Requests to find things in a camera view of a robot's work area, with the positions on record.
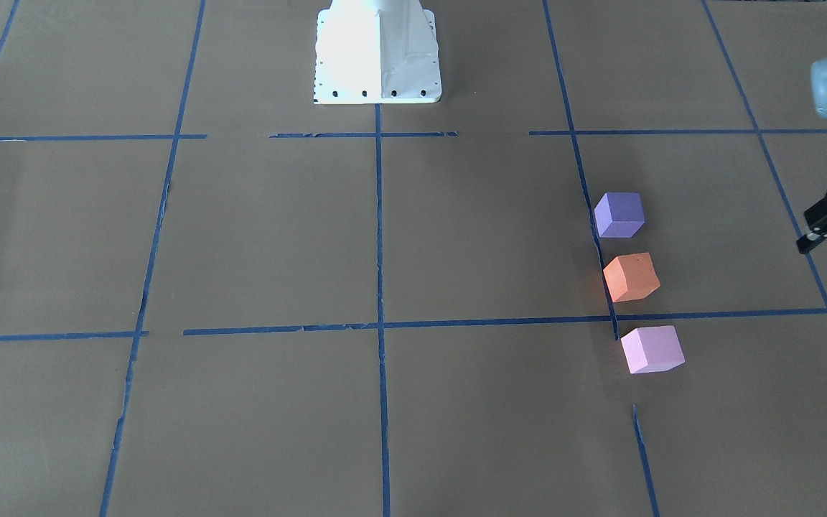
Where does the orange foam block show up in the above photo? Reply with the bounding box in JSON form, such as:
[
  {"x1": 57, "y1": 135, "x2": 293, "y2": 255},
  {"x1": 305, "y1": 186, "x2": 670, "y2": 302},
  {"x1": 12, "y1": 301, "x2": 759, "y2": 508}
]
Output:
[{"x1": 603, "y1": 252, "x2": 662, "y2": 302}]

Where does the purple foam block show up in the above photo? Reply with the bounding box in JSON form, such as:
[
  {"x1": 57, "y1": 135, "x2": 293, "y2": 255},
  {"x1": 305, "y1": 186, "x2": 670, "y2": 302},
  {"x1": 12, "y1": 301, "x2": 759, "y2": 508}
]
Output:
[{"x1": 593, "y1": 191, "x2": 646, "y2": 238}]

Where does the pink foam block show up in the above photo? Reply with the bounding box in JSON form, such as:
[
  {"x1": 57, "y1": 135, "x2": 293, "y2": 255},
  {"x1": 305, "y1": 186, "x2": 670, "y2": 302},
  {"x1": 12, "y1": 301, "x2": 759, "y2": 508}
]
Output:
[{"x1": 620, "y1": 326, "x2": 686, "y2": 374}]

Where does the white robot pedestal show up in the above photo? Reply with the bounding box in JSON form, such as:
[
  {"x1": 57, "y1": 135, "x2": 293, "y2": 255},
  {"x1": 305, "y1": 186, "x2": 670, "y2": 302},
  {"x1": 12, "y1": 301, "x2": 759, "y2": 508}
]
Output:
[{"x1": 313, "y1": 1, "x2": 443, "y2": 105}]

